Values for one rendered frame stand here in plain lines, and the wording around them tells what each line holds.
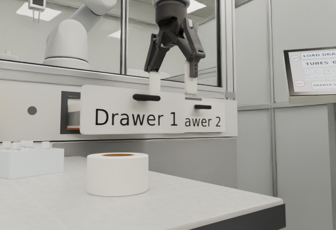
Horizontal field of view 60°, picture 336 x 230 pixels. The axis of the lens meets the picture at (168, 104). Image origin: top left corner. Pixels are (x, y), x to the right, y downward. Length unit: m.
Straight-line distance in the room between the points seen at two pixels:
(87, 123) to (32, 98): 0.19
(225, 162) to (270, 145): 1.45
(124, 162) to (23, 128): 0.50
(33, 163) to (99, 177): 0.18
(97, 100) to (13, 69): 0.23
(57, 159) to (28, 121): 0.30
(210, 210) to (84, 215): 0.11
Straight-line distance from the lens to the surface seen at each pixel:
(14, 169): 0.47
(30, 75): 0.79
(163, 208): 0.27
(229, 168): 1.18
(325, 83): 1.32
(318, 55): 1.46
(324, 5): 2.44
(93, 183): 0.33
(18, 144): 0.52
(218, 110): 1.10
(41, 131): 0.79
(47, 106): 0.80
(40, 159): 0.49
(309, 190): 2.41
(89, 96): 0.67
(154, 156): 0.94
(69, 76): 0.83
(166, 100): 0.77
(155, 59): 0.72
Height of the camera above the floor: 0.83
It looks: 5 degrees up
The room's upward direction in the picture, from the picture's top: straight up
